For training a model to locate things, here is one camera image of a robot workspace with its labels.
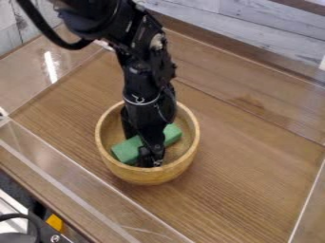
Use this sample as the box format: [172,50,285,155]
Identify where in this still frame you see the brown wooden bowl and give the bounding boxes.
[95,102,201,185]

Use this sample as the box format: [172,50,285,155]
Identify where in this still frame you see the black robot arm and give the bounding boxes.
[16,0,177,168]

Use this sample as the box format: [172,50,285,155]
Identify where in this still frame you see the yellow and black device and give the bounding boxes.
[31,201,90,243]

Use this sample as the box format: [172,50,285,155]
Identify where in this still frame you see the clear acrylic front wall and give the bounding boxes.
[0,107,194,243]

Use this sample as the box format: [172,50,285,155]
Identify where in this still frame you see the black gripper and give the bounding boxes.
[117,53,177,168]

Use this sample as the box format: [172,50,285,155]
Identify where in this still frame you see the black cable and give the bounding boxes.
[0,214,49,243]

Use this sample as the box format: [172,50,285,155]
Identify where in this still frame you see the green rectangular block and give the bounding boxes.
[111,123,184,166]

